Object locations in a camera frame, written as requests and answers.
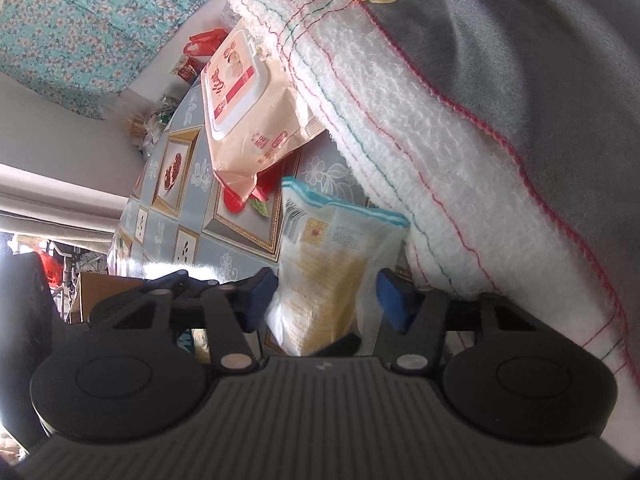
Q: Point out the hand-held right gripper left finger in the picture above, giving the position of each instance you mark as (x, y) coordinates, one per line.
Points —
(260, 295)

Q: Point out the red hanging cloth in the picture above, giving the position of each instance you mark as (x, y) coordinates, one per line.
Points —
(50, 267)

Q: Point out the pink wet wipes packet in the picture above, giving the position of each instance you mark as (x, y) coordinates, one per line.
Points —
(240, 110)

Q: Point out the white stitched towel quilt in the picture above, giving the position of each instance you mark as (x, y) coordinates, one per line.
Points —
(400, 110)

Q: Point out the yellow packet blue zip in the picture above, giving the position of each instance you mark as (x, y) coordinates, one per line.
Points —
(320, 280)

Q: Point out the fruit printed tablecloth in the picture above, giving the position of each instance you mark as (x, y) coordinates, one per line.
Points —
(235, 255)

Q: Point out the metal drying rack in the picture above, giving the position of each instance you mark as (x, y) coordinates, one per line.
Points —
(75, 260)

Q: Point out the brown cardboard box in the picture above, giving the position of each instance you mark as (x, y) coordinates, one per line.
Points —
(95, 290)

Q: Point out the red plastic bag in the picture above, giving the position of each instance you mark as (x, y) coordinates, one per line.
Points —
(202, 42)

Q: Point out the teal floral wall cloth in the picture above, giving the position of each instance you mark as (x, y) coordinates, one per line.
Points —
(75, 25)

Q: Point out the grey blanket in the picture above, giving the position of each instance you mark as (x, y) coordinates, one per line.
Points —
(550, 85)

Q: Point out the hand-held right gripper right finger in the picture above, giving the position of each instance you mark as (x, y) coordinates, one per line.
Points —
(395, 300)

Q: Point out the red snack packet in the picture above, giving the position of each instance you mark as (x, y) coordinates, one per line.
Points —
(189, 69)

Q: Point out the clear plastic bag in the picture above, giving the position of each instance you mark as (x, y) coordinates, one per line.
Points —
(160, 117)

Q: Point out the dark printed cloth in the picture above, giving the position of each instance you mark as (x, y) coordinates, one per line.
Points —
(30, 290)

